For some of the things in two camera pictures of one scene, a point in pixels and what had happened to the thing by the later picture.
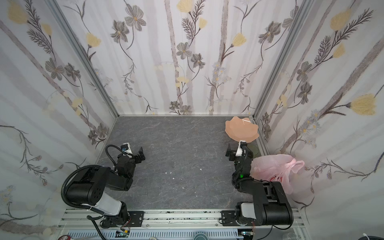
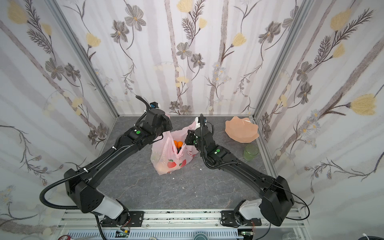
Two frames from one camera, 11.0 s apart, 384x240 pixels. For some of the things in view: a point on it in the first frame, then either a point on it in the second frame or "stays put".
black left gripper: [135, 157] -> [165, 124]
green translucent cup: [253, 147] stays put
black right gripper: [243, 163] -> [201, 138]
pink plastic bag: [278, 167] -> [164, 157]
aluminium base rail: [180, 224] stays put
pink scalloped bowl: [241, 129] stays put
